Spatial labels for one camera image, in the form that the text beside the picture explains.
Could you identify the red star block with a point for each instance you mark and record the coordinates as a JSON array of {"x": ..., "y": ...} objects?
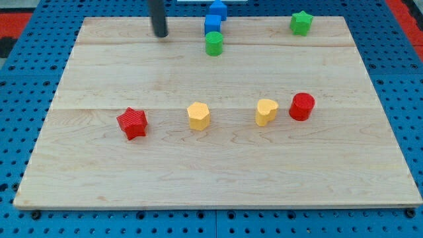
[{"x": 133, "y": 123}]

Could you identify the blue cube block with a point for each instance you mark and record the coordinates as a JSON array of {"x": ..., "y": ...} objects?
[{"x": 212, "y": 23}]

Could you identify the green star block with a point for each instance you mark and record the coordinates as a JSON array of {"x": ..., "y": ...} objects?
[{"x": 300, "y": 23}]

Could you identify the yellow hexagon block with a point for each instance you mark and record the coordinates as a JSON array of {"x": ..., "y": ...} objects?
[{"x": 199, "y": 116}]

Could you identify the yellow heart block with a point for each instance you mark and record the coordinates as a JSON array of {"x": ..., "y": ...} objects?
[{"x": 266, "y": 111}]

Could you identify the light wooden board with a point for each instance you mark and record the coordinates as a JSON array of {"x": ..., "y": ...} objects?
[{"x": 343, "y": 156}]

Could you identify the green cylinder block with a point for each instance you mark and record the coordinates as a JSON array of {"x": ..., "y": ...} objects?
[{"x": 214, "y": 43}]

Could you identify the red cylinder block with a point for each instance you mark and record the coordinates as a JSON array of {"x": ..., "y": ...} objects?
[{"x": 301, "y": 106}]

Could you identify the blue pentagon block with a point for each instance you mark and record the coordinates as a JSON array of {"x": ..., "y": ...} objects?
[{"x": 218, "y": 8}]

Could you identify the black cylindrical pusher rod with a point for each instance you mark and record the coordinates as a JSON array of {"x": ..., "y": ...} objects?
[{"x": 157, "y": 15}]

